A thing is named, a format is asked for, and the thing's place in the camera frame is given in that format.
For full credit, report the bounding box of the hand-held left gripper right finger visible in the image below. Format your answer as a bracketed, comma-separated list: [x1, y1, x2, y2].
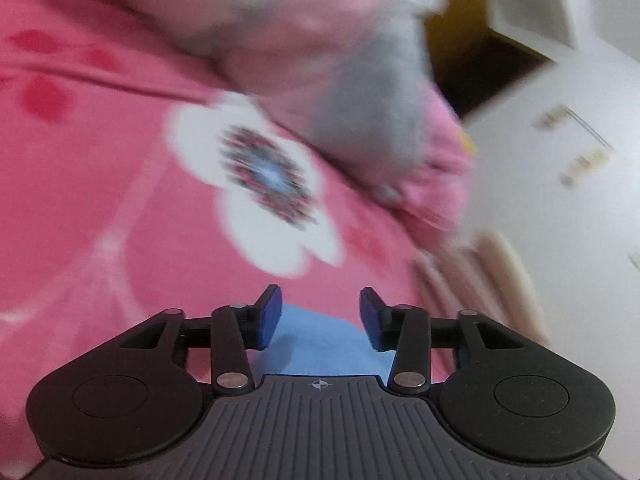
[361, 287, 525, 396]

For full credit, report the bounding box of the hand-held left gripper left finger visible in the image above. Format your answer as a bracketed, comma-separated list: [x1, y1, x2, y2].
[119, 285, 283, 396]

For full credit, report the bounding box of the light blue t-shirt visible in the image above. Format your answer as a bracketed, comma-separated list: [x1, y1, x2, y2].
[252, 302, 401, 378]

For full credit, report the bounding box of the beige folded cloth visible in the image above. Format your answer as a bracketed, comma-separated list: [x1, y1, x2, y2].
[470, 232, 551, 346]

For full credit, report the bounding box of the bright pink quilted bedspread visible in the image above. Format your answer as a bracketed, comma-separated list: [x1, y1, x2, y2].
[385, 85, 478, 246]

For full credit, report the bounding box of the pink floral plush blanket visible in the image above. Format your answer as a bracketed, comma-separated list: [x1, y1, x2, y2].
[0, 0, 466, 461]

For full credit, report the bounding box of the yellowish paper scrap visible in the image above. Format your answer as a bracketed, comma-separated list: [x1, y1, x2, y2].
[532, 104, 576, 132]
[560, 149, 613, 189]

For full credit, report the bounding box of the pink grey floral quilt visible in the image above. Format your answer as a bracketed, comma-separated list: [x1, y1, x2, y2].
[115, 0, 451, 196]

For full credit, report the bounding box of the wooden door frame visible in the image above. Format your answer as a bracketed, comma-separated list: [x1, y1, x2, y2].
[424, 0, 558, 122]

